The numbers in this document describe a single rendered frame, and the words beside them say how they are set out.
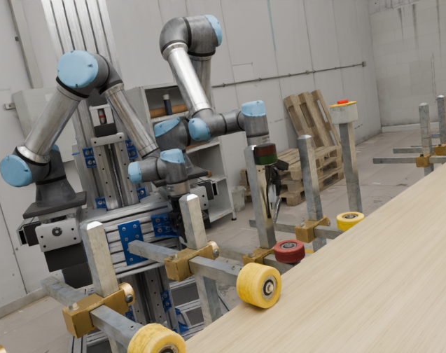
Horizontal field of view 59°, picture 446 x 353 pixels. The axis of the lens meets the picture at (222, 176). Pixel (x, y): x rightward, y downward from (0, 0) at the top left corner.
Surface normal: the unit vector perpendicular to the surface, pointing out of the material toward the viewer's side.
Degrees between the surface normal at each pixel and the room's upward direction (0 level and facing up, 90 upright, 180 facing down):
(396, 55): 90
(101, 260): 90
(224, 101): 90
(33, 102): 90
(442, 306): 0
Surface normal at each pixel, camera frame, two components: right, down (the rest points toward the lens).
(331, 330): -0.18, -0.97
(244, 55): 0.73, 0.00
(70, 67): -0.06, 0.11
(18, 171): -0.22, 0.32
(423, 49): -0.66, 0.26
